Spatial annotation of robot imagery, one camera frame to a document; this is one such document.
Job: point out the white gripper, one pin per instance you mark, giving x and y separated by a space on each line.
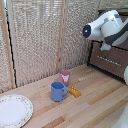
105 46

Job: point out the pink cup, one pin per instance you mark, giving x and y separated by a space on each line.
64 78

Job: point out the white rounded robot base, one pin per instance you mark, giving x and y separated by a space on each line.
121 121

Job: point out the white black Franka robot arm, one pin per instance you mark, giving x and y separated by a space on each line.
106 26

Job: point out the dark brown drawer cabinet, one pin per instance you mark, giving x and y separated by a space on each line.
90 56

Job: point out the yellow block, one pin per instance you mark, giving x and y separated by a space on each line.
75 92

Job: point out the blue mug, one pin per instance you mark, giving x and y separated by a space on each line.
57 92

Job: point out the wide bamboo blind panel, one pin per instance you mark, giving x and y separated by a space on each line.
33 40

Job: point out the white plate with floral rim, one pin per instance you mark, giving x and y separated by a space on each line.
14 111

